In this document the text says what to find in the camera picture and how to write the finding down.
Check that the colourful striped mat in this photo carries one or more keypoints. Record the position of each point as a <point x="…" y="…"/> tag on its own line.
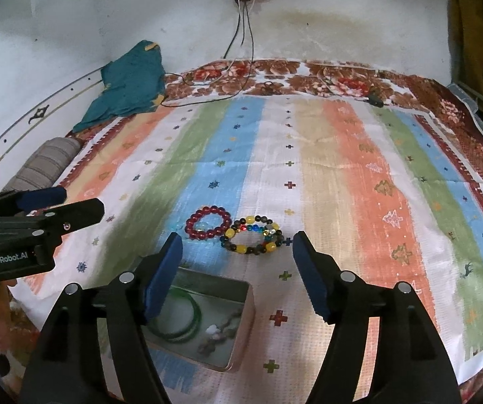
<point x="350" y="176"/>

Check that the black charger adapter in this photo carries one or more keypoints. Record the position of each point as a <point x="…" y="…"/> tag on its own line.
<point x="375" y="100"/>

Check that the green bangle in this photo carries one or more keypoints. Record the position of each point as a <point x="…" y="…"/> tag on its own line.
<point x="197" y="315"/>

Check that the teal cloth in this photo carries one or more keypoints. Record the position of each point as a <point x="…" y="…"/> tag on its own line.
<point x="127" y="84"/>

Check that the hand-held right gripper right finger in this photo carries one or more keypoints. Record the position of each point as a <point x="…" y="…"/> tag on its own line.
<point x="313" y="280"/>

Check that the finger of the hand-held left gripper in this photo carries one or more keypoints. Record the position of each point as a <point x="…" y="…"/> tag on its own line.
<point x="81" y="214"/>
<point x="43" y="197"/>

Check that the metal tin box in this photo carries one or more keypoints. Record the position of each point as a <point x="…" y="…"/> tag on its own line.
<point x="222" y="298"/>

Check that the grey striped bolster pillow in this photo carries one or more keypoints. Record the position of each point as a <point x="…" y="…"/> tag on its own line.
<point x="43" y="164"/>

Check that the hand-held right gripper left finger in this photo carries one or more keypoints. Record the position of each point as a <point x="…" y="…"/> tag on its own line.
<point x="163" y="280"/>

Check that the white bed headboard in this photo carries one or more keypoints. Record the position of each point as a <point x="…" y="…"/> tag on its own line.
<point x="14" y="122"/>

